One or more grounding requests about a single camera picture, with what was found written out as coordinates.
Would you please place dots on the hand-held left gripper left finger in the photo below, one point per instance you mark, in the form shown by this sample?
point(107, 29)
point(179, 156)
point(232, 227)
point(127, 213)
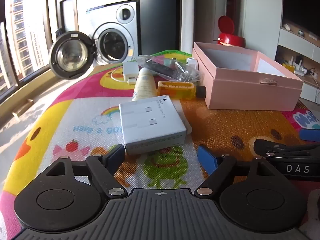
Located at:
point(117, 155)

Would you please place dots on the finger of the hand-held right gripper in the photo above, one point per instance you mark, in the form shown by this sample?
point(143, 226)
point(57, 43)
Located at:
point(310, 135)
point(272, 147)

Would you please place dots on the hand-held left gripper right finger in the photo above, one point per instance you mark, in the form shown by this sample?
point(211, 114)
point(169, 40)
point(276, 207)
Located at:
point(206, 158)

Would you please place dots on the pink cardboard box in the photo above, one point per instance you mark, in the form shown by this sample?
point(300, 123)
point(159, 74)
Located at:
point(250, 92)

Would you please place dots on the yellow liquid bottle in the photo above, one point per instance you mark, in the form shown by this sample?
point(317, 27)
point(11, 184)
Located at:
point(177, 90)

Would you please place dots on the cream lotion tube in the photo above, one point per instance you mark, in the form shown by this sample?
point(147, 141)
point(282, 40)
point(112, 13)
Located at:
point(143, 85)

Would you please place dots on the white power plug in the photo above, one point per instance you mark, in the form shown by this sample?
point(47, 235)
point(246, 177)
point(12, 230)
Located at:
point(192, 61)

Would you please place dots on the colourful cartoon play mat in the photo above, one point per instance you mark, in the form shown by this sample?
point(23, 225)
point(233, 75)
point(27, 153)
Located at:
point(75, 105)

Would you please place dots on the white router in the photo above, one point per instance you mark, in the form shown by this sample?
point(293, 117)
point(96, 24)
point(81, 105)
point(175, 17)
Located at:
point(301, 68)

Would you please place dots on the yellow toy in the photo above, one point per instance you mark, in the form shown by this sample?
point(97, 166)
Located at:
point(288, 68)

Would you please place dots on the white television cabinet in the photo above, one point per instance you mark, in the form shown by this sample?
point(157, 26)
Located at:
point(292, 45)

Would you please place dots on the round washing machine door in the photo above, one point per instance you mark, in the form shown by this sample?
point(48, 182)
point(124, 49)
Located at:
point(70, 55)

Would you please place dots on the red trash can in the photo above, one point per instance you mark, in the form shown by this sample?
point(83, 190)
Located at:
point(231, 38)

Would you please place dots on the black television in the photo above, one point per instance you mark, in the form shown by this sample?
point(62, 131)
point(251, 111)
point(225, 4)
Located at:
point(302, 2)

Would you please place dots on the silver washing machine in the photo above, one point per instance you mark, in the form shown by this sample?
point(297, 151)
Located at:
point(110, 15)

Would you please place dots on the brown framed door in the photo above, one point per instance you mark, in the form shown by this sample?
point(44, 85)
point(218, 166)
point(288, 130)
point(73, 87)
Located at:
point(67, 12)

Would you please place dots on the large window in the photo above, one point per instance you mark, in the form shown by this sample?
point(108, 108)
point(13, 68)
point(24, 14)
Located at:
point(15, 42)

